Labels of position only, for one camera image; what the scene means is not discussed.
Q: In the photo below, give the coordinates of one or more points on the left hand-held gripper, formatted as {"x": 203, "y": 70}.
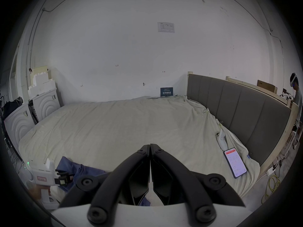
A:
{"x": 41, "y": 174}

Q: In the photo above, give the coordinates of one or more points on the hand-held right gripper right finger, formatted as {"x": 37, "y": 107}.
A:
{"x": 170, "y": 167}

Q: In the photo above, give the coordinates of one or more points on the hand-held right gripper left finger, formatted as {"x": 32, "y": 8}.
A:
{"x": 132, "y": 167}

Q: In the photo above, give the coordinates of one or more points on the dark blue shirt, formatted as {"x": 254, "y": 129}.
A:
{"x": 88, "y": 170}

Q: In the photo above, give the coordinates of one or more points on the person's left hand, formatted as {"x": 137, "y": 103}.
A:
{"x": 35, "y": 191}

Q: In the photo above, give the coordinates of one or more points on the bed with beige sheet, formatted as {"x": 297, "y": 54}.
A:
{"x": 123, "y": 126}

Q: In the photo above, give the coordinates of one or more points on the white washing machine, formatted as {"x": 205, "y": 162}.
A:
{"x": 46, "y": 103}
{"x": 19, "y": 124}

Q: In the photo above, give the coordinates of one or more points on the white hand controller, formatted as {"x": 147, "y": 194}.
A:
{"x": 221, "y": 139}

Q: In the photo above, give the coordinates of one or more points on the smartphone with lit screen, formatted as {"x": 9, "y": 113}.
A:
{"x": 235, "y": 162}

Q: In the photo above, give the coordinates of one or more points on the dark clothes pile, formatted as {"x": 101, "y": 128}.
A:
{"x": 11, "y": 106}

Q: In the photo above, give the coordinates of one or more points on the dark blue sign card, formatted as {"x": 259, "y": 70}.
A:
{"x": 166, "y": 92}

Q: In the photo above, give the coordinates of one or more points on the grey padded headboard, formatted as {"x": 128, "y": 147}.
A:
{"x": 246, "y": 117}

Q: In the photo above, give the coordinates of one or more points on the white foam packing pieces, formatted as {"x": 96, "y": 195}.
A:
{"x": 41, "y": 81}

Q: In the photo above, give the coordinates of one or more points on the white power strip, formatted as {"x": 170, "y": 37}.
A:
{"x": 271, "y": 171}

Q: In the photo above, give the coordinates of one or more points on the brown carton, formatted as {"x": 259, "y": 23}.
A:
{"x": 267, "y": 86}

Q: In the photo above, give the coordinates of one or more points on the white paper notice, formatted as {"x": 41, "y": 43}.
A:
{"x": 166, "y": 27}

